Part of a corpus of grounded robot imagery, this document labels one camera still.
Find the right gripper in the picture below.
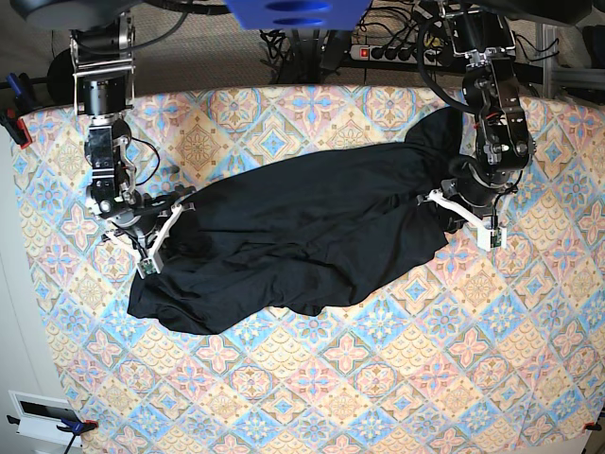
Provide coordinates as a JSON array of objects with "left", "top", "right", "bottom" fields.
[{"left": 87, "top": 183, "right": 196, "bottom": 279}]

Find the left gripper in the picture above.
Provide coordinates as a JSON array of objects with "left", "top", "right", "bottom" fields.
[{"left": 416, "top": 142, "right": 535, "bottom": 252}]

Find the black t-shirt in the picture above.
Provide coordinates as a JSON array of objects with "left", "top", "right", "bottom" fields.
[{"left": 128, "top": 108, "right": 462, "bottom": 335}]

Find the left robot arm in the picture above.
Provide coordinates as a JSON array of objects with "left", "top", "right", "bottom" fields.
[{"left": 416, "top": 1, "right": 535, "bottom": 251}]

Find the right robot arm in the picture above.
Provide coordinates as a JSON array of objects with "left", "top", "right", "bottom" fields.
[{"left": 70, "top": 13, "right": 195, "bottom": 278}]

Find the patterned colourful tablecloth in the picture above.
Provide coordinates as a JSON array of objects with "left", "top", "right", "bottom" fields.
[{"left": 9, "top": 98, "right": 604, "bottom": 453}]

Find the black round stool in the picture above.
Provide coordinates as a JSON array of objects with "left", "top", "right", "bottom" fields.
[{"left": 46, "top": 48, "right": 85, "bottom": 106}]

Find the blue clamp bottom left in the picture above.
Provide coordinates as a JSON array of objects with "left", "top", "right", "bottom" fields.
[{"left": 7, "top": 415, "right": 98, "bottom": 438}]

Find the red blue clamp top left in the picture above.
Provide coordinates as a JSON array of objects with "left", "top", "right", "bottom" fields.
[{"left": 1, "top": 73, "right": 36, "bottom": 149}]

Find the white power strip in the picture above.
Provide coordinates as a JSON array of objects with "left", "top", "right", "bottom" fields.
[{"left": 349, "top": 44, "right": 455, "bottom": 66}]

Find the black clamp bottom right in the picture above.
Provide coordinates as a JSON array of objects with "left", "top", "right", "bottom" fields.
[{"left": 583, "top": 422, "right": 602, "bottom": 431}]

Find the white wall vent box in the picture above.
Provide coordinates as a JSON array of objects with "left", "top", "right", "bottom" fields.
[{"left": 9, "top": 390, "right": 78, "bottom": 446}]

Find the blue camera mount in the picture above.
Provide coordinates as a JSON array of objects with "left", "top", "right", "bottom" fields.
[{"left": 225, "top": 0, "right": 371, "bottom": 31}]

